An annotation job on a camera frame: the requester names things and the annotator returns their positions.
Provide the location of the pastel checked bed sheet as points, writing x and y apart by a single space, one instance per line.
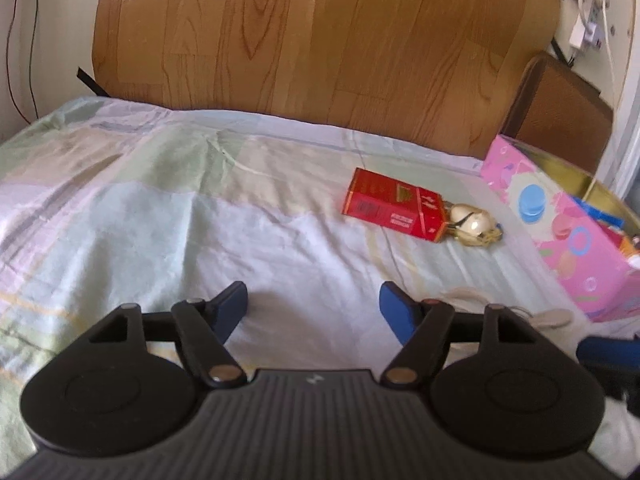
150 240

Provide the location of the white framed glass window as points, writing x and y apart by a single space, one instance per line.
627 135

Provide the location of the red cardboard box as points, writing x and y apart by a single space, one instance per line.
390 200

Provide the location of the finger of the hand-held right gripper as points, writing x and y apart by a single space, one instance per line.
610 350

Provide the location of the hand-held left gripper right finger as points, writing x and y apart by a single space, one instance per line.
397 312

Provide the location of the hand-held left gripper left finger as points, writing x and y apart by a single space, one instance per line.
231 310

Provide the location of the black tape strip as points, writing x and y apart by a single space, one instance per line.
90 80

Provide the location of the wooden wall panel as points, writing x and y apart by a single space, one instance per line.
300 35

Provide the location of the gold egg-shaped toy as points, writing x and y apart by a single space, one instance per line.
472 222

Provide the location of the white power strip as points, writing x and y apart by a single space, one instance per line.
592 25

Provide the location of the pink biscuit tin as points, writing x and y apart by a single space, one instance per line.
550 220

